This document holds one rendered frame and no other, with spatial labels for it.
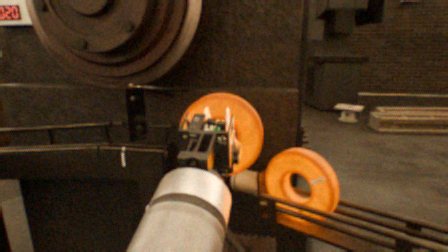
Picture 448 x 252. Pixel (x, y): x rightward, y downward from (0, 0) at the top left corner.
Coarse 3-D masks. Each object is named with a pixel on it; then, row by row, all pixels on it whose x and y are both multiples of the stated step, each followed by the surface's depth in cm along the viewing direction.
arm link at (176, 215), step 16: (160, 208) 28; (176, 208) 27; (192, 208) 27; (208, 208) 28; (144, 224) 27; (160, 224) 26; (176, 224) 25; (192, 224) 26; (208, 224) 27; (224, 224) 30; (144, 240) 25; (160, 240) 24; (176, 240) 24; (192, 240) 25; (208, 240) 26
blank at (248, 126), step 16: (208, 96) 51; (224, 96) 50; (192, 112) 52; (224, 112) 51; (240, 112) 50; (256, 112) 52; (240, 128) 51; (256, 128) 51; (256, 144) 51; (240, 160) 52
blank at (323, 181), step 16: (272, 160) 61; (288, 160) 58; (304, 160) 55; (320, 160) 54; (272, 176) 61; (288, 176) 61; (304, 176) 56; (320, 176) 53; (336, 176) 54; (272, 192) 62; (288, 192) 61; (320, 192) 54; (336, 192) 53; (288, 208) 60; (320, 208) 55
